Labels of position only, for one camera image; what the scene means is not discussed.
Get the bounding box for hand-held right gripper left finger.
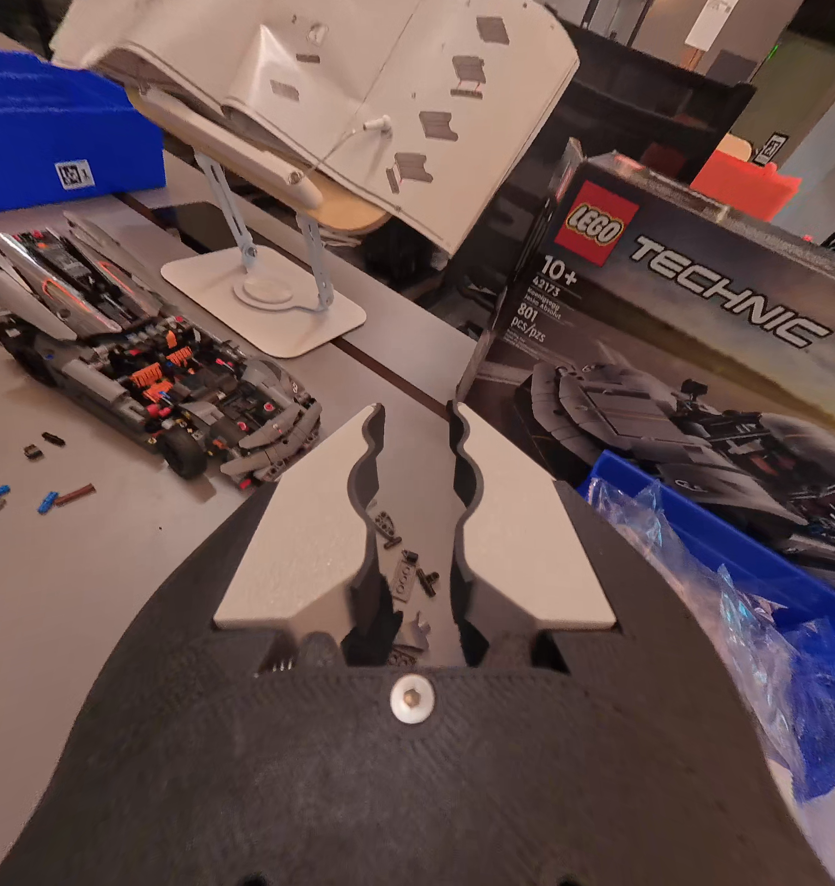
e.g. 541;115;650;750
213;403;385;634

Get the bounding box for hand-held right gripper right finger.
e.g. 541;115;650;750
448;400;617;667

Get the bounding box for grey lego car model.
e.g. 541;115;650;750
0;211;323;491

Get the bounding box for lego instruction booklet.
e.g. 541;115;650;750
50;0;582;257

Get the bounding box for pile of grey lego plates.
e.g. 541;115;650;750
369;511;440;667

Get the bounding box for lego set box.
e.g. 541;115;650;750
454;137;835;598

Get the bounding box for scattered blue pins grey pieces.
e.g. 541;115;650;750
0;471;98;525

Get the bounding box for white and wooden book stand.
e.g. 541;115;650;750
123;83;394;359

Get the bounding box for crumpled clear plastic bags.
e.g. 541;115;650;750
587;478;835;825

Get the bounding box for orange storage bin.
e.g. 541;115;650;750
691;147;804;224

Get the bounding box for blue storage bin with tag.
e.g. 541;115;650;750
0;48;167;216

